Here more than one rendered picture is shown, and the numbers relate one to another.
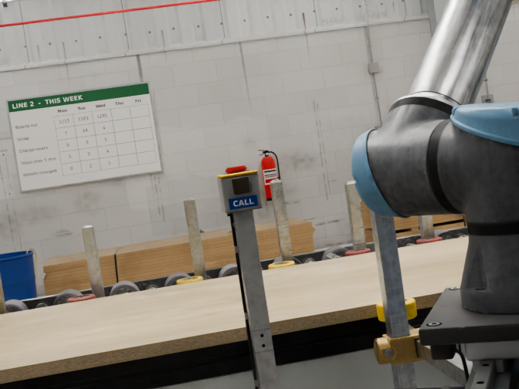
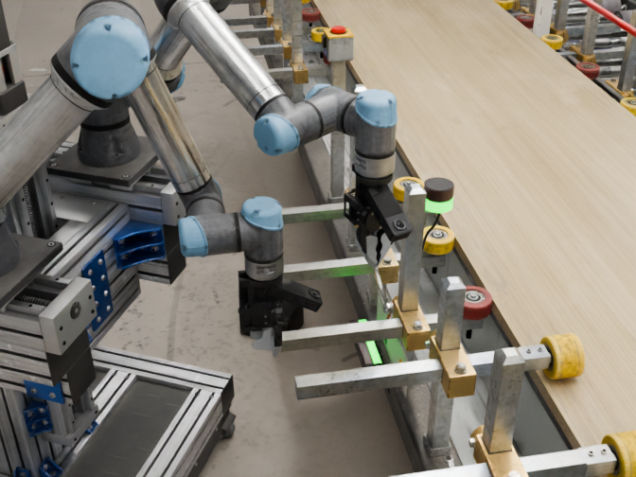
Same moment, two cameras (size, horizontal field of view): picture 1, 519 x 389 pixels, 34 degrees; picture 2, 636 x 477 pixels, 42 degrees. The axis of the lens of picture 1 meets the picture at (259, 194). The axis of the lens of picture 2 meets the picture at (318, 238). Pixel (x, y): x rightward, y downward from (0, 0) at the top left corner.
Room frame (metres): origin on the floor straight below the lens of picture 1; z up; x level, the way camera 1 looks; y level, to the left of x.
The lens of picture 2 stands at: (1.39, -2.13, 1.95)
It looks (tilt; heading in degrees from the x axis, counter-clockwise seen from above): 32 degrees down; 88
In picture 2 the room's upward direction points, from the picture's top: straight up
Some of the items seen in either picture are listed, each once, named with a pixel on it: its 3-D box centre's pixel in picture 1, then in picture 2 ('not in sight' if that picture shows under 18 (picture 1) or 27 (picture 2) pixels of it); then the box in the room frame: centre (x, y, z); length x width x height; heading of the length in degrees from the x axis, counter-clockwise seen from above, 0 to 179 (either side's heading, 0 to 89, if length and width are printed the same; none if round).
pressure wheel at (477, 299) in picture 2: not in sight; (470, 316); (1.77, -0.74, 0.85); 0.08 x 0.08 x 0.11
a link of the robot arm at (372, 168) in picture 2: not in sight; (373, 162); (1.55, -0.74, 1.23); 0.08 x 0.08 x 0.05
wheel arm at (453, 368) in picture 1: (432, 353); (334, 212); (1.51, -0.27, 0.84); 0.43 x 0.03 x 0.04; 8
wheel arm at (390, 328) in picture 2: not in sight; (382, 330); (1.58, -0.77, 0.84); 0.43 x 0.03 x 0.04; 8
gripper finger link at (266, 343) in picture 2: not in sight; (266, 344); (1.34, -0.81, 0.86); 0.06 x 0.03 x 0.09; 8
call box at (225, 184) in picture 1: (239, 193); (338, 45); (1.54, 0.04, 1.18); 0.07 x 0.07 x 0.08; 8
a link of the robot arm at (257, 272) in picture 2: not in sight; (264, 264); (1.34, -0.80, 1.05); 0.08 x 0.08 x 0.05
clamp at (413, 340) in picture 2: not in sight; (411, 321); (1.64, -0.74, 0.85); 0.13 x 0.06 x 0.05; 98
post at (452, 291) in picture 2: not in sight; (443, 383); (1.67, -0.97, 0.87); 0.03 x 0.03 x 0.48; 8
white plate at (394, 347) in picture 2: not in sight; (390, 341); (1.61, -0.69, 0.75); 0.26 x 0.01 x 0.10; 98
